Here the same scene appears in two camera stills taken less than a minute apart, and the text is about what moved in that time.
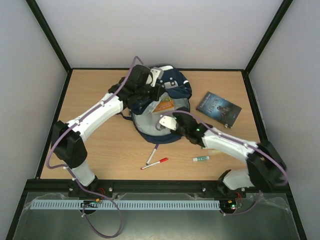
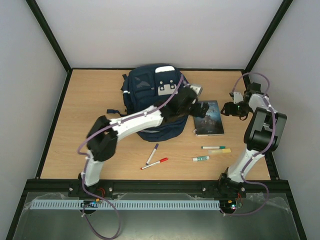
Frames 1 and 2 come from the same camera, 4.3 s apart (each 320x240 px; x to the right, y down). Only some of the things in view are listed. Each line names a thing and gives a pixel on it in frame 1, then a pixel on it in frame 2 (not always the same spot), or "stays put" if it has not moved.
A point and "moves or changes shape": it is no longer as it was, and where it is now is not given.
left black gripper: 159,90 → 204,108
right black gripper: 179,124 → 230,109
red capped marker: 161,160 stays put
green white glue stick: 204,158 stays put
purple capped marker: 152,155 stays put
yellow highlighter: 214,152 stays put
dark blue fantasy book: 219,109 moves or changes shape
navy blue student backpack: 174,95 stays put
